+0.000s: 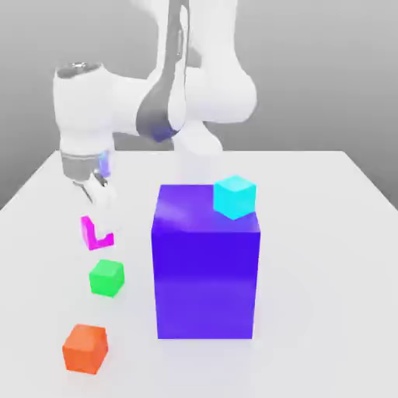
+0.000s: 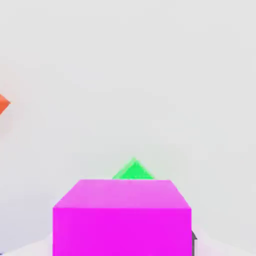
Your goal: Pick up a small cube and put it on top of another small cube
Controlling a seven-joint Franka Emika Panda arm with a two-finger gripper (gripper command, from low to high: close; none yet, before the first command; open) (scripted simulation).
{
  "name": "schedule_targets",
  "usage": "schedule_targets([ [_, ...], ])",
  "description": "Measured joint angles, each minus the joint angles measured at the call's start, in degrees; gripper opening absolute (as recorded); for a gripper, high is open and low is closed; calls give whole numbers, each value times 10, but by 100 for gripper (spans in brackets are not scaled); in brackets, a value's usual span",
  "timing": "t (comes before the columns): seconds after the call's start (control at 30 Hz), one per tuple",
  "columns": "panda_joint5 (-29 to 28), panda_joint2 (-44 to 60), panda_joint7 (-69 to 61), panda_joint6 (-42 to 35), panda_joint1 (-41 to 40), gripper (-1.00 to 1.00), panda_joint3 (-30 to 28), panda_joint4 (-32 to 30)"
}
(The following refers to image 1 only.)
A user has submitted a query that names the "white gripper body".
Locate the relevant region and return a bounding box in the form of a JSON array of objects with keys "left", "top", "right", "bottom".
[{"left": 72, "top": 176, "right": 118, "bottom": 216}]

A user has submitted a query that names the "small magenta cube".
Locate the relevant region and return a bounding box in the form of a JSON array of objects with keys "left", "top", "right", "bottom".
[{"left": 79, "top": 215, "right": 115, "bottom": 252}]

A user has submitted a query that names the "small green cube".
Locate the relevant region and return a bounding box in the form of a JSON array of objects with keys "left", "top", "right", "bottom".
[{"left": 89, "top": 259, "right": 126, "bottom": 299}]

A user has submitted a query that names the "small cyan cube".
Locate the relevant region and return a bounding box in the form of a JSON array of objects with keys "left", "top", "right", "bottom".
[{"left": 213, "top": 174, "right": 258, "bottom": 221}]

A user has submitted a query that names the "small orange cube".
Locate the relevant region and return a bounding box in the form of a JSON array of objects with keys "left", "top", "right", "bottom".
[{"left": 61, "top": 323, "right": 109, "bottom": 376}]

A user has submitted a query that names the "large purple box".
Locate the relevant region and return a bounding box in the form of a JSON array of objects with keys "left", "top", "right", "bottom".
[{"left": 151, "top": 183, "right": 261, "bottom": 340}]

